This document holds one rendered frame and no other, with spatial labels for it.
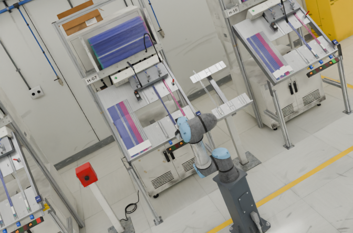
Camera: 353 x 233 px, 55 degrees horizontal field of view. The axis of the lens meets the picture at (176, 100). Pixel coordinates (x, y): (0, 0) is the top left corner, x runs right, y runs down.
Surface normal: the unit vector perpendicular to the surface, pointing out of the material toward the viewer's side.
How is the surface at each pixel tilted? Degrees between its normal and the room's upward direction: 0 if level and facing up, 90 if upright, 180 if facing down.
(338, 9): 91
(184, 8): 90
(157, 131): 44
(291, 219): 0
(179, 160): 90
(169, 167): 90
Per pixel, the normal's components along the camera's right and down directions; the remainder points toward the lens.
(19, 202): -0.01, -0.36
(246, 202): 0.52, 0.18
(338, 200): -0.36, -0.84
